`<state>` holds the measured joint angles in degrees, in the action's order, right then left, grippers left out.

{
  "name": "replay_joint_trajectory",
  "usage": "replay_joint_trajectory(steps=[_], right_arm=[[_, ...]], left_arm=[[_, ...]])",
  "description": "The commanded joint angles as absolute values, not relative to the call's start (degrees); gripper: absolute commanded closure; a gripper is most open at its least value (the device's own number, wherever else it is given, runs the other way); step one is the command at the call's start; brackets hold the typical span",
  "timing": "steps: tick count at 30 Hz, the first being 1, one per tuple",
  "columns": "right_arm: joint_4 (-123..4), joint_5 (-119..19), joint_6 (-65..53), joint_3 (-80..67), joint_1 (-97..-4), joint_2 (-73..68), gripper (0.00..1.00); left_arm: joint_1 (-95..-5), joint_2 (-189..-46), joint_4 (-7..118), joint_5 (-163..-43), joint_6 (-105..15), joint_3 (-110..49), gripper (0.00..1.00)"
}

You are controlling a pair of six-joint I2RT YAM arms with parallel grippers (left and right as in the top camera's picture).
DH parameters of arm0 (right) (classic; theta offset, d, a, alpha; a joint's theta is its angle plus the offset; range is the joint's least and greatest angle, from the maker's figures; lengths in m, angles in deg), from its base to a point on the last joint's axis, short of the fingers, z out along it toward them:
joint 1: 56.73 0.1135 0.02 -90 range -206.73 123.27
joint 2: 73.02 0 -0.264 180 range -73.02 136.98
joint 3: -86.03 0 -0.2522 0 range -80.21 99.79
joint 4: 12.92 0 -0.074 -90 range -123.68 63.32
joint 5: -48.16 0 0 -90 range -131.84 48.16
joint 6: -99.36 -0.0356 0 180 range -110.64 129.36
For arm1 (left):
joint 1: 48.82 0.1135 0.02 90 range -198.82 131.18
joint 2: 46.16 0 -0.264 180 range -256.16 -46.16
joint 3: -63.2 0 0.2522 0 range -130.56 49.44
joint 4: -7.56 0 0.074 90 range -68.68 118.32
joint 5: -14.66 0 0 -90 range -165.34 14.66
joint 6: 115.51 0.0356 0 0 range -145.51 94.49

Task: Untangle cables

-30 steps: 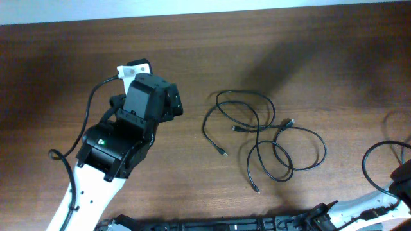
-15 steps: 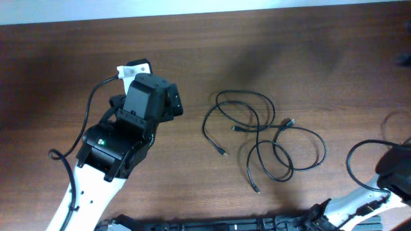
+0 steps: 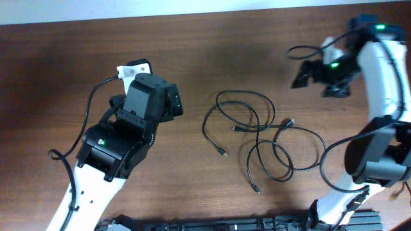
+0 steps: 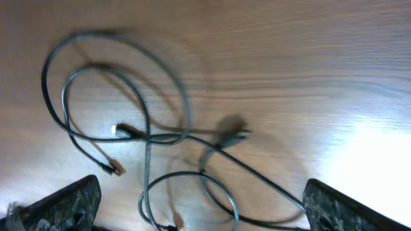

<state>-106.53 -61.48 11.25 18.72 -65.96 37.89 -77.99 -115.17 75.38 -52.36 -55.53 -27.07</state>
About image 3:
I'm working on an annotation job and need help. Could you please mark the thin black USB cable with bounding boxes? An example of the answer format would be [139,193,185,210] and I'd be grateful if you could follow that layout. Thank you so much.
[202,101,295,194]

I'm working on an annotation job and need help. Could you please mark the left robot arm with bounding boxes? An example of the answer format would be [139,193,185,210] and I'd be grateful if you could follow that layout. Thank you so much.
[48,73,183,230]

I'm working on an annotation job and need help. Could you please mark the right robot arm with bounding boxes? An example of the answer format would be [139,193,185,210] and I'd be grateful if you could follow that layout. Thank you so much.
[292,15,410,230]

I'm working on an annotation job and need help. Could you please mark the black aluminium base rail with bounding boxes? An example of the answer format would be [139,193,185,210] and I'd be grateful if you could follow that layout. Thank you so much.
[95,210,383,231]

